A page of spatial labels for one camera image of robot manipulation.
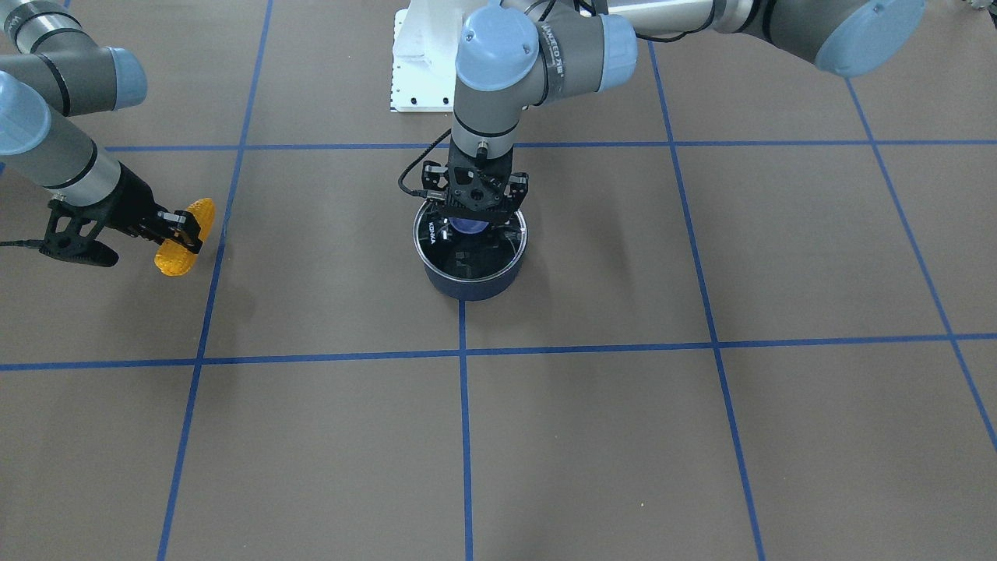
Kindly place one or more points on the dark blue saucepan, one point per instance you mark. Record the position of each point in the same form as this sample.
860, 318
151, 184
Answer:
473, 276

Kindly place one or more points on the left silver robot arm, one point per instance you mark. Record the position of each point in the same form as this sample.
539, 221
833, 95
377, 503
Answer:
509, 55

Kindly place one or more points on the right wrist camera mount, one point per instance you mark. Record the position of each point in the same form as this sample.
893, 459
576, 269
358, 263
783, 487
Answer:
71, 234

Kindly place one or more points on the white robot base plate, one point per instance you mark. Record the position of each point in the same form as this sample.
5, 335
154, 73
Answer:
424, 55

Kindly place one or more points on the glass pot lid blue knob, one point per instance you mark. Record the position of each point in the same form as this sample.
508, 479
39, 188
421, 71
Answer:
470, 241

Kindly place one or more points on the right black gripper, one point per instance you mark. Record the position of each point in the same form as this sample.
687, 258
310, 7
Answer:
131, 200

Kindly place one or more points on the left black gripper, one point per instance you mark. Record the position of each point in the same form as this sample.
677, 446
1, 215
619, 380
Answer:
519, 187

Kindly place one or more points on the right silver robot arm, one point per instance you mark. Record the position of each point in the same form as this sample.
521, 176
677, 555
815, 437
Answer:
58, 72

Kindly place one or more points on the yellow corn cob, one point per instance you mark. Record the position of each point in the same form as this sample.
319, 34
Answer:
187, 230

